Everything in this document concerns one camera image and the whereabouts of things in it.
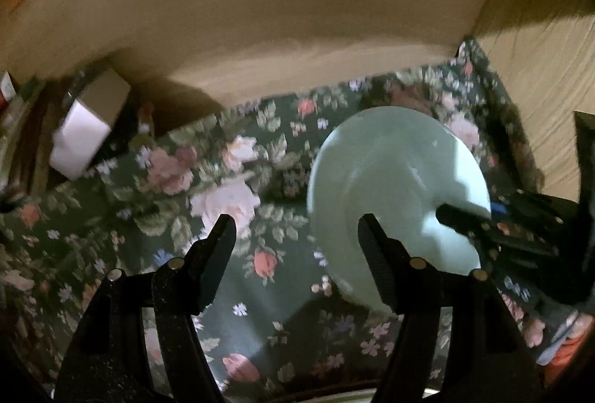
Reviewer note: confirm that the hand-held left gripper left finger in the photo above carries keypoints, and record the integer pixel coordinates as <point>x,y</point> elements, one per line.
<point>223,245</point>

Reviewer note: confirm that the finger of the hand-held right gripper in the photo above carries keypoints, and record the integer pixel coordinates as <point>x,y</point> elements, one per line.
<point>460,219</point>
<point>534,208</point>

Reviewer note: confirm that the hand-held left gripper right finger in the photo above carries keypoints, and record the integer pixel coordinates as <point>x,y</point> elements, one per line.
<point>372,245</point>

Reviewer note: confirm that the small pale green plate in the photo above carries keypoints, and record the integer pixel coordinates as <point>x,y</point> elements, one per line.
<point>372,170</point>

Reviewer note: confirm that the dark floral tablecloth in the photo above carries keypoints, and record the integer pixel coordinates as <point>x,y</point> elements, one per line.
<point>279,314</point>

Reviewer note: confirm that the white cardboard box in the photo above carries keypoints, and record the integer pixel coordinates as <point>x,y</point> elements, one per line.
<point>76,142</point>

